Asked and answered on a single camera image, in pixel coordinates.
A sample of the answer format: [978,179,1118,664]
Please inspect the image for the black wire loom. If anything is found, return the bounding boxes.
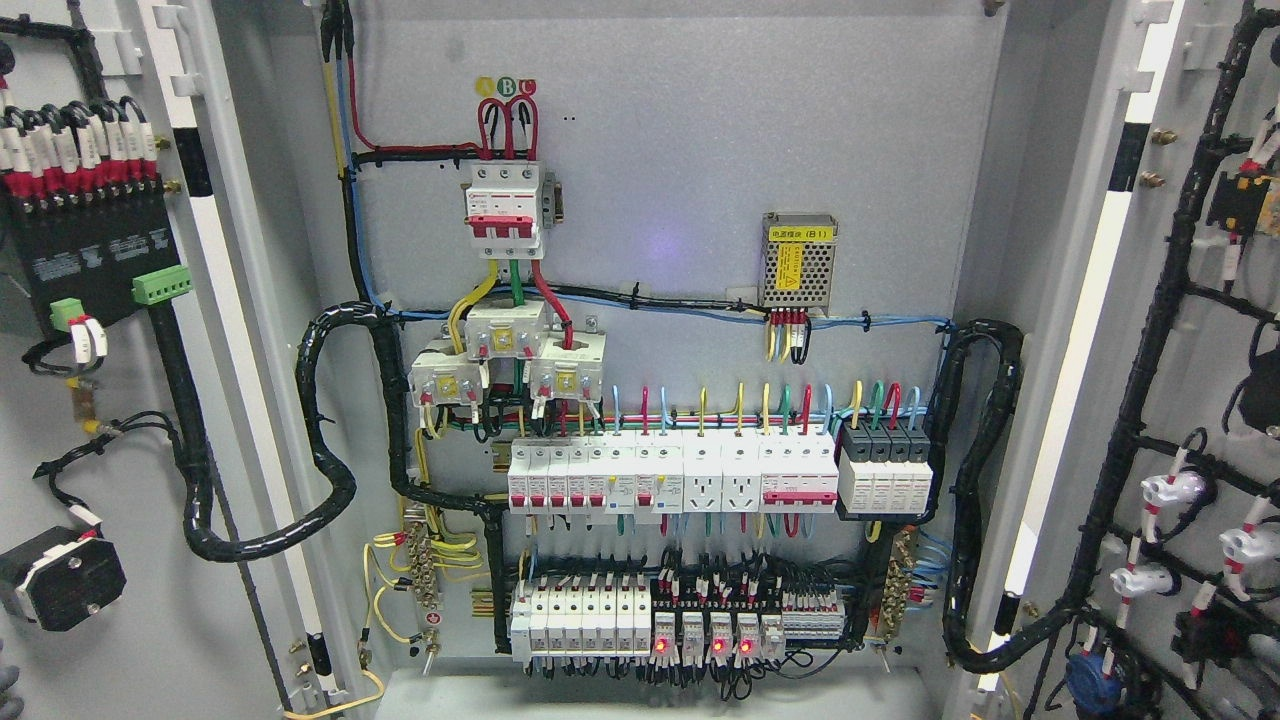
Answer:
[150,300,511,656]
[934,319,1085,673]

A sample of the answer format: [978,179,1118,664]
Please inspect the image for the lower relay terminal row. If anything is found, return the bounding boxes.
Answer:
[508,553,852,683]

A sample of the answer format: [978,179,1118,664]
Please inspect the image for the black wire loom right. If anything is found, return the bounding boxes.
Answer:
[934,319,1085,673]

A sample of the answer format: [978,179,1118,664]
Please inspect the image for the white socket breaker row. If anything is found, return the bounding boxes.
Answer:
[507,428,838,524]

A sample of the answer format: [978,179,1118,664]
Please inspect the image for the black digital power meter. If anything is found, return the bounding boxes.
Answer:
[1,191,179,342]

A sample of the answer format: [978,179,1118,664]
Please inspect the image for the metal mesh power supply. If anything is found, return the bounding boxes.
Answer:
[758,211,838,310]

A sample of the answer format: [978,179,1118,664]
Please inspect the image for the red white main breaker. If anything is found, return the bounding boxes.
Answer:
[463,160,563,261]

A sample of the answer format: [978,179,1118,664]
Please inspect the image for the black wire loom left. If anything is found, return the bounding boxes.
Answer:
[150,300,511,656]

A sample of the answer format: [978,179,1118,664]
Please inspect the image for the black surge protector block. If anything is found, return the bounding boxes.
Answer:
[837,420,937,525]

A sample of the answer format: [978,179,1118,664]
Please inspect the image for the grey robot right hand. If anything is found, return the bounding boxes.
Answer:
[0,660,26,720]

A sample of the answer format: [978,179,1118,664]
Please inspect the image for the white current transformers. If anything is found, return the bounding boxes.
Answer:
[410,299,605,410]

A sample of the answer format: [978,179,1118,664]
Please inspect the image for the grey cabinet door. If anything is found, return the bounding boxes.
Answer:
[3,1,372,719]
[940,1,1277,719]

